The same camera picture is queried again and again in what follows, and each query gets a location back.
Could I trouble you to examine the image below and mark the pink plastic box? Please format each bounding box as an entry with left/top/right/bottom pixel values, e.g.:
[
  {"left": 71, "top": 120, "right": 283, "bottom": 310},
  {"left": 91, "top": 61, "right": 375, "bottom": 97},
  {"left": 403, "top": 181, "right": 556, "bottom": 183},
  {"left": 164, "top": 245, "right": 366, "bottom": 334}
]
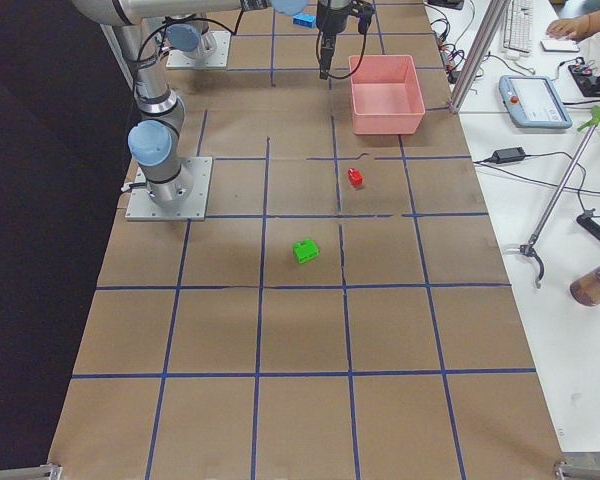
[{"left": 350, "top": 55, "right": 426, "bottom": 135}]

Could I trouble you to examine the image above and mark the brown bottle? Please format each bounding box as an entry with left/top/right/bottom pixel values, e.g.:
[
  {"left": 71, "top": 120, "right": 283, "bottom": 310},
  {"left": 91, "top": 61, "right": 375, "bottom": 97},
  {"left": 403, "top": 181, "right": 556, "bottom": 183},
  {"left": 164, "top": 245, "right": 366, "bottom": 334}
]
[{"left": 570, "top": 266, "right": 600, "bottom": 307}]

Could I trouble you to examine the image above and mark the person hand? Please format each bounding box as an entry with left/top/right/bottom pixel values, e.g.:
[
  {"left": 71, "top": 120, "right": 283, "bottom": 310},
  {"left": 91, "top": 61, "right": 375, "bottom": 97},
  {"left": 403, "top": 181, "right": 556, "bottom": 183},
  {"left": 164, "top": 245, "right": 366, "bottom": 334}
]
[{"left": 546, "top": 16, "right": 590, "bottom": 40}]

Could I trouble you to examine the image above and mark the green block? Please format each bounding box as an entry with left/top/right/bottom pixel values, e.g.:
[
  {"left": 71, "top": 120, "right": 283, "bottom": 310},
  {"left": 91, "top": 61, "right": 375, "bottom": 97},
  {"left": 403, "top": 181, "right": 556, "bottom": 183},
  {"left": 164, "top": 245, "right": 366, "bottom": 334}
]
[{"left": 292, "top": 238, "right": 320, "bottom": 264}]

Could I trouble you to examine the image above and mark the teach pendant tablet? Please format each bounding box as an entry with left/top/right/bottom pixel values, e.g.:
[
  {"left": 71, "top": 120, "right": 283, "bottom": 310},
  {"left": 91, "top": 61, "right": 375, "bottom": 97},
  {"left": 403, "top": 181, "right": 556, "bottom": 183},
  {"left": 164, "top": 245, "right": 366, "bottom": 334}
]
[{"left": 498, "top": 75, "right": 572, "bottom": 130}]

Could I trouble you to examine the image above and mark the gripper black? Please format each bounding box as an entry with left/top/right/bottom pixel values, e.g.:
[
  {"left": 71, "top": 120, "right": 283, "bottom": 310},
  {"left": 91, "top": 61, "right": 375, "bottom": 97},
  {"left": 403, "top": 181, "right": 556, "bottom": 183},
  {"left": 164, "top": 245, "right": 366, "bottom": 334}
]
[{"left": 316, "top": 0, "right": 353, "bottom": 80}]

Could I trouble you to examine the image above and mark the white keyboard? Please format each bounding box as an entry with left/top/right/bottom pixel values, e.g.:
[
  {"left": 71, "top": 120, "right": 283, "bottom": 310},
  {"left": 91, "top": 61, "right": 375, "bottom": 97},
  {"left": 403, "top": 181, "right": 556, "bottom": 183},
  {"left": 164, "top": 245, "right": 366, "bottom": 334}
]
[{"left": 500, "top": 0, "right": 534, "bottom": 55}]

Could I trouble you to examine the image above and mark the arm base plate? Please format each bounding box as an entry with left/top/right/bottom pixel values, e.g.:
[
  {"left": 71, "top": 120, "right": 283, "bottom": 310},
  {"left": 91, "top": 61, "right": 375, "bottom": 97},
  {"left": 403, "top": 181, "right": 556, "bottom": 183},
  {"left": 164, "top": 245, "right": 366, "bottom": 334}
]
[
  {"left": 166, "top": 28, "right": 231, "bottom": 70},
  {"left": 125, "top": 157, "right": 213, "bottom": 221}
]

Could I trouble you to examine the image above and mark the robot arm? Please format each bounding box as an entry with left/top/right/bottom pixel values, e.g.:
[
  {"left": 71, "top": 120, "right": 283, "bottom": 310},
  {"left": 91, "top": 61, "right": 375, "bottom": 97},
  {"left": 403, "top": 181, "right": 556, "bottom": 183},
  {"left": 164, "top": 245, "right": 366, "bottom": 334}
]
[
  {"left": 166, "top": 20, "right": 217, "bottom": 59},
  {"left": 73, "top": 1, "right": 307, "bottom": 207}
]

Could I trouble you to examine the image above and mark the blue block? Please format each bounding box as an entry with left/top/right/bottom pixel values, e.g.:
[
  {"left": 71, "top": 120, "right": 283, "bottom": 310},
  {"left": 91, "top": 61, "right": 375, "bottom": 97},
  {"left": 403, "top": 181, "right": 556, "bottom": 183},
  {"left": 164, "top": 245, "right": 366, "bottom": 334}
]
[{"left": 292, "top": 12, "right": 316, "bottom": 29}]

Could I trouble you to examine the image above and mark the black power adapter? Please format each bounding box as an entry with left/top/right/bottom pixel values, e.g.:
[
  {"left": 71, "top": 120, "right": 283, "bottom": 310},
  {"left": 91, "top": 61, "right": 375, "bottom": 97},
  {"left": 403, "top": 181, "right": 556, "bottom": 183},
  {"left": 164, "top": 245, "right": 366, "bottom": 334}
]
[{"left": 491, "top": 147, "right": 526, "bottom": 164}]

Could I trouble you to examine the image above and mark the red block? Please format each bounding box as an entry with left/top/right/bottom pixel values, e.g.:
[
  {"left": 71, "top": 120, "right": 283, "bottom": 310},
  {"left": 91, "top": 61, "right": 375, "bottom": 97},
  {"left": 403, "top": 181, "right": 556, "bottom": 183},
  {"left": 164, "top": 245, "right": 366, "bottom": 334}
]
[{"left": 347, "top": 168, "right": 364, "bottom": 188}]

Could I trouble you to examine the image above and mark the reacher grabber tool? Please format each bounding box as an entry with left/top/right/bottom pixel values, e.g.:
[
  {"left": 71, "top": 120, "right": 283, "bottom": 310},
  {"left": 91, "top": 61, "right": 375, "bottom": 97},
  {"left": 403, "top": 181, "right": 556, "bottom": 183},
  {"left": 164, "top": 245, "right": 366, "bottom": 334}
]
[{"left": 518, "top": 106, "right": 600, "bottom": 289}]

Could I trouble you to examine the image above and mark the aluminium frame post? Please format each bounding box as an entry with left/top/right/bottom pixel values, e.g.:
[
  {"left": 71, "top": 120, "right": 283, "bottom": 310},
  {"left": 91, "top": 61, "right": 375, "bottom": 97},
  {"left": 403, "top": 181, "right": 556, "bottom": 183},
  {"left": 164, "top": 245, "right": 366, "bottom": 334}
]
[{"left": 449, "top": 0, "right": 510, "bottom": 113}]

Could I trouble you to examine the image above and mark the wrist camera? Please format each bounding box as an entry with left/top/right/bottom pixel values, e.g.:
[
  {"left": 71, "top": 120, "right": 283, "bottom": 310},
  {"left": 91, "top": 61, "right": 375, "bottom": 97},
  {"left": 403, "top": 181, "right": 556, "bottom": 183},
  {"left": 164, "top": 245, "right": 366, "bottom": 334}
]
[{"left": 352, "top": 0, "right": 375, "bottom": 35}]

